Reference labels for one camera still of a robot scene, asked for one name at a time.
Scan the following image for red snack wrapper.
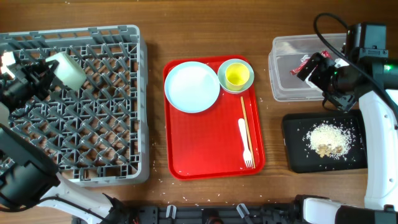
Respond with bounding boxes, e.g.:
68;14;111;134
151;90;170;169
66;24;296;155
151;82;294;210
290;50;331;75

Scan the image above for green bowl with rice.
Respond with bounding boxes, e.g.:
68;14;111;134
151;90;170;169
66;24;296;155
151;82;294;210
45;52;86;91

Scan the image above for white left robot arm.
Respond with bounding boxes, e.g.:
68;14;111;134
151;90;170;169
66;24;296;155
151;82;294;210
1;59;130;223

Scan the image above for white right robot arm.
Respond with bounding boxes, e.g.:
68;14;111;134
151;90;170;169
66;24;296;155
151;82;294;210
297;53;397;223

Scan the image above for grey dishwasher rack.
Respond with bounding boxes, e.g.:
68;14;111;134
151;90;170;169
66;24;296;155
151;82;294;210
1;25;149;187

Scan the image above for black waste tray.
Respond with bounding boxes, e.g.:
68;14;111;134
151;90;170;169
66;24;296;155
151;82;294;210
282;110;368;173

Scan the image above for clear plastic bin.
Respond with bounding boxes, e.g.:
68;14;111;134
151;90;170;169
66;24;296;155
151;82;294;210
269;34;338;102

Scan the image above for rice and food scraps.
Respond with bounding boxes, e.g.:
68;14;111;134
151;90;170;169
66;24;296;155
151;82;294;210
302;123;355;160

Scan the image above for yellow cup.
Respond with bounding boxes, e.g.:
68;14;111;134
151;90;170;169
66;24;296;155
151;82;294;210
225;63;250;91

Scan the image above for small green bowl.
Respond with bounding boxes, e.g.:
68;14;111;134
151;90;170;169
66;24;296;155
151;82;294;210
217;58;254;94

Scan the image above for wooden chopstick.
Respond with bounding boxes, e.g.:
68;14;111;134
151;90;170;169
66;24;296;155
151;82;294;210
240;96;256;169

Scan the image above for white plastic fork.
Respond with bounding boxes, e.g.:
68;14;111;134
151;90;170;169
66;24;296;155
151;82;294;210
238;118;254;168

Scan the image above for light blue plate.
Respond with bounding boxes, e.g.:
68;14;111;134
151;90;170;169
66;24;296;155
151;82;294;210
164;61;220;113

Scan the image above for red plastic tray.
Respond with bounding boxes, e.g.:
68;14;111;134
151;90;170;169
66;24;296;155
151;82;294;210
162;55;266;181

